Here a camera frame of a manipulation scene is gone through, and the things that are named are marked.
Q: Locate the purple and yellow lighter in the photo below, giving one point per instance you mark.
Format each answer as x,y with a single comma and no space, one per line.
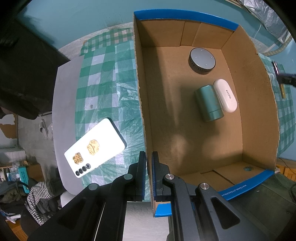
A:
275,67

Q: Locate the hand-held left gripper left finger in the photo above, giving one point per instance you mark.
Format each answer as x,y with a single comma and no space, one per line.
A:
143,176

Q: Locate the striped cloth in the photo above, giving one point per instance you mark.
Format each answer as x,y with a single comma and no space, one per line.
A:
39,201

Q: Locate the black round speaker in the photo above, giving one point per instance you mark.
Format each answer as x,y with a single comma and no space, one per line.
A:
202,60

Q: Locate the teal cylinder container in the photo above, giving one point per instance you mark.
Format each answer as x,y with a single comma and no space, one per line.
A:
209,104

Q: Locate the teal carton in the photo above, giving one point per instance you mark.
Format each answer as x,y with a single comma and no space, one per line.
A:
24,179

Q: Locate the blue-edged cardboard box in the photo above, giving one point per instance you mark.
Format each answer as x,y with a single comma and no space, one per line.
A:
185,139

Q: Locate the beige pipe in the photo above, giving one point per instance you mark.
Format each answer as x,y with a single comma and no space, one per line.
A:
279,47

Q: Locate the green checkered tablecloth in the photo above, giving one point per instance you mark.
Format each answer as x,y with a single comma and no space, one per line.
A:
101,92
283,120

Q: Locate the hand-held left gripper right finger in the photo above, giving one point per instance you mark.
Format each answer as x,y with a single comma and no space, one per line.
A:
153,176

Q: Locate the white slipper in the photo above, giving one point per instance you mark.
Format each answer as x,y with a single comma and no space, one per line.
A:
50,132
42,127

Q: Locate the white earbuds case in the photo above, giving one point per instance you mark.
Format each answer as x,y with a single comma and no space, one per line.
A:
225,96

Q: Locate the silver foil sheet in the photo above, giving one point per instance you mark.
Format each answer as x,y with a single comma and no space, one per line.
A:
270,18

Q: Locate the white smartphone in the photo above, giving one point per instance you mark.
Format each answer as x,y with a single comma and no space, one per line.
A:
97,146

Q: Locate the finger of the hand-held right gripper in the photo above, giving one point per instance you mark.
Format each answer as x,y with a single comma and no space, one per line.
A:
288,78

